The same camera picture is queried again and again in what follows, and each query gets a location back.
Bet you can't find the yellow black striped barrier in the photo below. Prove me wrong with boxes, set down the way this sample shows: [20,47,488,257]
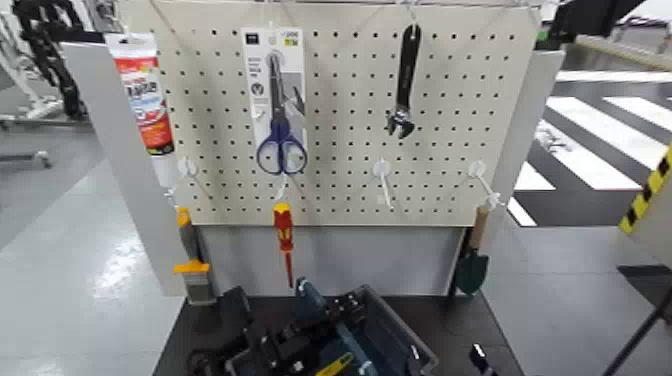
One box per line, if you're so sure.
[618,144,672,236]

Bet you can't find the grey yellow handled scraper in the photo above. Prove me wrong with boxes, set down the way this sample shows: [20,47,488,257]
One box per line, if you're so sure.
[173,206,218,306]

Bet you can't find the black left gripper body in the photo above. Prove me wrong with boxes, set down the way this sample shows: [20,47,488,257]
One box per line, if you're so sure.
[212,285,274,376]

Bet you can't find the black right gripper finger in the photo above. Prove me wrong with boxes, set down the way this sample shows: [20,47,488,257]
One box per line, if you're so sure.
[468,343,497,376]

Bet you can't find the red yellow screwdriver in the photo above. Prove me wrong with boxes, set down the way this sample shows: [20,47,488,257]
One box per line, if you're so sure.
[272,202,295,289]

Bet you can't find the beige perforated pegboard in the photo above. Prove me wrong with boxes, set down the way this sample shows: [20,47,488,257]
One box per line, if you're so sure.
[117,0,542,228]

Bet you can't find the white orange sealant tube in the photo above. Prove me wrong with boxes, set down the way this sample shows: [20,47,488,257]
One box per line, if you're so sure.
[104,32,180,191]

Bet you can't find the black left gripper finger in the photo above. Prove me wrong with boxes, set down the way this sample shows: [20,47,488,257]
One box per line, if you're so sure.
[324,292,369,331]
[260,321,319,369]

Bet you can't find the black cable chain machine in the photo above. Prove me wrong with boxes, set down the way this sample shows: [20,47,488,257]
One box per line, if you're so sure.
[10,0,104,122]

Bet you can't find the dark blue-grey plastic crate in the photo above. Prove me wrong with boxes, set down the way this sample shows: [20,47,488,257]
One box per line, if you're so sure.
[224,284,440,376]

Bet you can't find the yellow black tool in crate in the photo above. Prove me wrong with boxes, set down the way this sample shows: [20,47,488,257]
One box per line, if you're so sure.
[314,352,356,376]

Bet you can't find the black adjustable wrench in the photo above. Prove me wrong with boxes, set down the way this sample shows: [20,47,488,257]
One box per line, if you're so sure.
[386,23,423,140]

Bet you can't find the black slanted pole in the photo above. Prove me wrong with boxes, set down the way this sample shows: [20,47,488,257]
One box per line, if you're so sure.
[602,301,672,376]

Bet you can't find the blue scissors in card package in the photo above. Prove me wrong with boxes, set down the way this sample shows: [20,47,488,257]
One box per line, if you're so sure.
[241,26,310,178]

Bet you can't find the green trowel wooden handle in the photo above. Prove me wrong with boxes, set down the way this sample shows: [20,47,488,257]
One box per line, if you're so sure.
[454,206,491,297]

